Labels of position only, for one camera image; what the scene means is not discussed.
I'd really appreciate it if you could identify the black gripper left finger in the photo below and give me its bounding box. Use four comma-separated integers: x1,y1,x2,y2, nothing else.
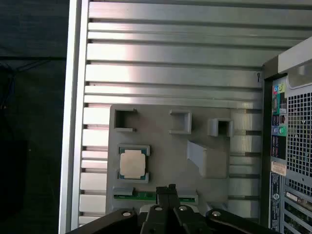
70,186,171,234

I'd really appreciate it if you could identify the grey printed parts rack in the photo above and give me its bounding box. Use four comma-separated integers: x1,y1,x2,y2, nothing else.
106,103,234,220

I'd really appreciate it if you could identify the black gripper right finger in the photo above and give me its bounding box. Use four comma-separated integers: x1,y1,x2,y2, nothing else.
168,184,281,234

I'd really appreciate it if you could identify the green RAM stick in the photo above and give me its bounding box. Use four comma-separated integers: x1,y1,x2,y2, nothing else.
114,191,197,201

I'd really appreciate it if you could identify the black open PC case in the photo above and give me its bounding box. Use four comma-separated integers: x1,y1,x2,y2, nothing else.
259,35,312,234

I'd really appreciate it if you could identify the CPU with silver heat spreader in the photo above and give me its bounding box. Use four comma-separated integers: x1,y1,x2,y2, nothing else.
118,147,150,181

